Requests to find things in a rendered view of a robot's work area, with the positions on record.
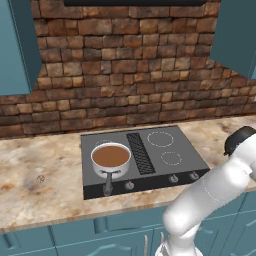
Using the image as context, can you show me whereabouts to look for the teal drawer front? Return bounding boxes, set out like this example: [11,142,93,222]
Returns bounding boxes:
[0,225,56,252]
[238,191,256,214]
[49,205,169,248]

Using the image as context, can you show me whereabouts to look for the white saucepan with hot chocolate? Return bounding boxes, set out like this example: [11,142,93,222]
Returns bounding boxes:
[90,142,132,197]

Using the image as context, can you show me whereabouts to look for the grey electric hob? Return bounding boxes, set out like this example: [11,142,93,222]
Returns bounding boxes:
[80,125,211,201]

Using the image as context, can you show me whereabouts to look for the teal wall cupboard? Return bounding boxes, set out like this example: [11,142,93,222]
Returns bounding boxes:
[0,0,44,97]
[209,0,256,81]

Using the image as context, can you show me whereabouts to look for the teal cupboard door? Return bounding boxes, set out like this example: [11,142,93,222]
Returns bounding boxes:
[150,225,170,256]
[54,229,155,256]
[194,199,242,256]
[221,209,256,256]

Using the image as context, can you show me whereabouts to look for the black range hood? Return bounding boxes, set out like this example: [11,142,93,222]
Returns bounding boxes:
[63,0,208,7]

